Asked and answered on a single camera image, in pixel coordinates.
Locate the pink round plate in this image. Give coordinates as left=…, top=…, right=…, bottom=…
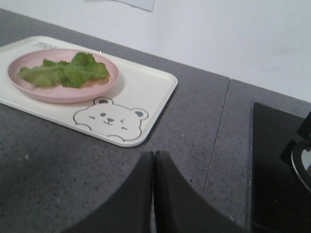
left=7, top=49, right=120, bottom=104

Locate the cream bear serving tray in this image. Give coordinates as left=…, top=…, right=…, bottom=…
left=0, top=36, right=178, bottom=147

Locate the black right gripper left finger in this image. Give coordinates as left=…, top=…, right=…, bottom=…
left=64, top=151, right=154, bottom=233

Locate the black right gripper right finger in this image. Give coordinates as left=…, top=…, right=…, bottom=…
left=154, top=151, right=246, bottom=233

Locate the green lettuce leaf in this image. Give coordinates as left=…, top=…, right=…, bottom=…
left=18, top=52, right=110, bottom=88

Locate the black induction cooktop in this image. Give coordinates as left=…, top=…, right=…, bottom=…
left=251, top=103, right=311, bottom=233

